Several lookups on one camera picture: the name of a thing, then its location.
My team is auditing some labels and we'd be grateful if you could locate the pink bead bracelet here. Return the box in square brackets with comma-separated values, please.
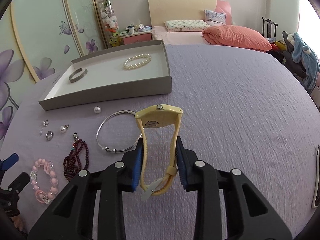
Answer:
[29, 157, 59, 204]

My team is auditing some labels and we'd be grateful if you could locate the dark red bead necklace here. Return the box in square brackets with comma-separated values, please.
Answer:
[62, 132, 90, 183]

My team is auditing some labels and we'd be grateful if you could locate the small silver flower earring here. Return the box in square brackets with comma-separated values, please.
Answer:
[39, 119, 49, 136]

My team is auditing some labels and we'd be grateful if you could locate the pearl stud earring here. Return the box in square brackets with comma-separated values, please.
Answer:
[60, 124, 69, 133]

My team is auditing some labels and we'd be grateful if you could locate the white pearl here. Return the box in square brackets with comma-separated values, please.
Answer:
[93, 106, 101, 114]

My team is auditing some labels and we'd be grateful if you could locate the grey metal cuff bracelet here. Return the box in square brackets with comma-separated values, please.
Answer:
[68, 67, 89, 84]

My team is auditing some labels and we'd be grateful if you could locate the silver bangle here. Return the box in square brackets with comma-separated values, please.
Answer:
[95, 110, 141, 153]

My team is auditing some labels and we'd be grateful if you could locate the yellow wrist watch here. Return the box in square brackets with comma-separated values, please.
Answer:
[135, 104, 183, 201]

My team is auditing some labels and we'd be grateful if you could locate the white pearl bracelet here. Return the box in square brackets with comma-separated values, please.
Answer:
[122, 53, 153, 71]

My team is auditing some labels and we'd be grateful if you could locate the lilac tablecloth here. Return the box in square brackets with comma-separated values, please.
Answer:
[1, 45, 319, 236]

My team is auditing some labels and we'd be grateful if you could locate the sliding floral wardrobe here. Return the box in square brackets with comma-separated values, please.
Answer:
[1, 0, 106, 137]

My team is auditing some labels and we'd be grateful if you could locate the grey cardboard tray box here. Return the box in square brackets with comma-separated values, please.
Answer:
[39, 40, 172, 111]

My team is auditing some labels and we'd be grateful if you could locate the green plush toy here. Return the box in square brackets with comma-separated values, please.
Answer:
[110, 31, 122, 47]

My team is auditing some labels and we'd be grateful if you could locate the blue plush clothing pile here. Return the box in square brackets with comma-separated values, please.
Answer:
[283, 31, 319, 94]

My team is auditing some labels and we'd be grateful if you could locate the folded coral duvet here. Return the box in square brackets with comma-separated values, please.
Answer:
[202, 25, 272, 52]

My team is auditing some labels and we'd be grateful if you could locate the white mug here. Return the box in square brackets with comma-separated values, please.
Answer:
[127, 26, 135, 35]

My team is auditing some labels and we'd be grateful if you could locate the clear tube of plush toys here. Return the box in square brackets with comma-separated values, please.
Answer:
[98, 0, 119, 47]

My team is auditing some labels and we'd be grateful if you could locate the pink white nightstand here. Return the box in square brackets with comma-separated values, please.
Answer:
[119, 30, 152, 44]

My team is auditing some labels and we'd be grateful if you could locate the dark wooden chair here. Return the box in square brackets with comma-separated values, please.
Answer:
[262, 17, 278, 39]

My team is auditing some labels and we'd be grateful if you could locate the lilac patterned pillow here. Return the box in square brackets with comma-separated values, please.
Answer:
[204, 9, 226, 26]

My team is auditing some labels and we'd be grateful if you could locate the floral white pillow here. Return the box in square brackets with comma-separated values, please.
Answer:
[164, 20, 210, 33]

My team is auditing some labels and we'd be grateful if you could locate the bed with pink sheet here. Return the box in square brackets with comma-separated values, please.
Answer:
[147, 0, 273, 54]

